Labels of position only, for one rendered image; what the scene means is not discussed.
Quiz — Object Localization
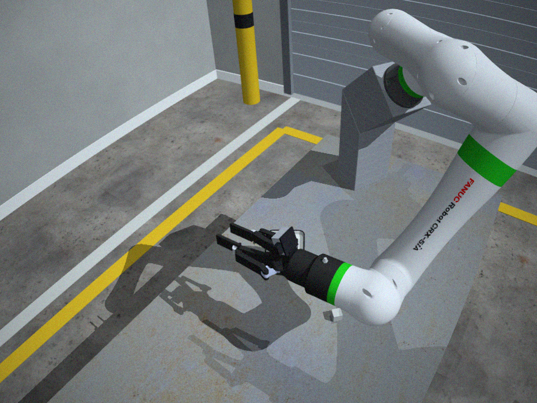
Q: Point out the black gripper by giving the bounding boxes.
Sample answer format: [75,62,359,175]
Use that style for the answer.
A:
[216,222,318,288]

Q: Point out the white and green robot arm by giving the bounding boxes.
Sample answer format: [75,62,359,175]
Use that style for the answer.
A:
[305,9,537,326]

